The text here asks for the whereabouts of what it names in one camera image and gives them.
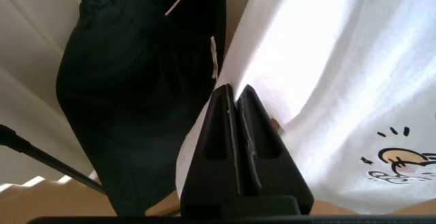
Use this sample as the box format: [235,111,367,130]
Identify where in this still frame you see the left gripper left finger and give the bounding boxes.
[179,83,243,217]

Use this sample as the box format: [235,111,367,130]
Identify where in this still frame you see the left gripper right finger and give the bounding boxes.
[236,84,315,215]

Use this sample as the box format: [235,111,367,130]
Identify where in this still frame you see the black shorts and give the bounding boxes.
[55,0,228,217]

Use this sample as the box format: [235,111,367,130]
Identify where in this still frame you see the white garment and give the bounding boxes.
[174,0,436,215]

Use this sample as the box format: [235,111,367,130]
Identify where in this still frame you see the pink clothes hanger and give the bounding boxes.
[164,0,193,17]

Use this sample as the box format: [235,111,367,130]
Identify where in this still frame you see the black clothes rack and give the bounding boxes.
[0,123,108,196]

